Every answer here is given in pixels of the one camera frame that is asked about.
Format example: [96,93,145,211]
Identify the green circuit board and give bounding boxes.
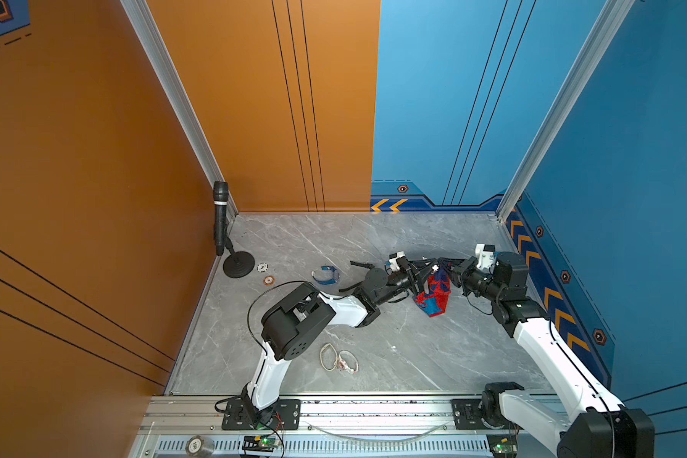
[487,435,518,458]
[240,434,284,457]

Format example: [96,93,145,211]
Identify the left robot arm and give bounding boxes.
[240,258,431,420]

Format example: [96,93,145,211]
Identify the red and blue cloth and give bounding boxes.
[414,269,452,318]

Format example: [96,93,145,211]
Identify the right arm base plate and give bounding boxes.
[450,398,521,431]

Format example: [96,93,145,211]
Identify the green circuit board left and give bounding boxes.
[240,434,284,457]

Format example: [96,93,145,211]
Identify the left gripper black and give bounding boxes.
[373,258,436,310]

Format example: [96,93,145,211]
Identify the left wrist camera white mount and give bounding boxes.
[387,251,410,274]

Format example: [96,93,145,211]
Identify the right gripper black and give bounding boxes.
[439,258,506,305]

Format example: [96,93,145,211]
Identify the pink white watch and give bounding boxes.
[336,350,360,374]

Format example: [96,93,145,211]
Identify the black microphone on stand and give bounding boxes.
[213,181,255,279]

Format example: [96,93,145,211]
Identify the beige band watch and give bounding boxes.
[319,343,339,372]

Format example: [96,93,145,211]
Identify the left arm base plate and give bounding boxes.
[221,399,302,432]

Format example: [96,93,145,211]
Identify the silver tape roll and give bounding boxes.
[185,435,216,458]

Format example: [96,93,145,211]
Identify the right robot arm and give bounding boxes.
[448,252,656,457]

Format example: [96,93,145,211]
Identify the green circuit board right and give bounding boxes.
[487,435,518,458]

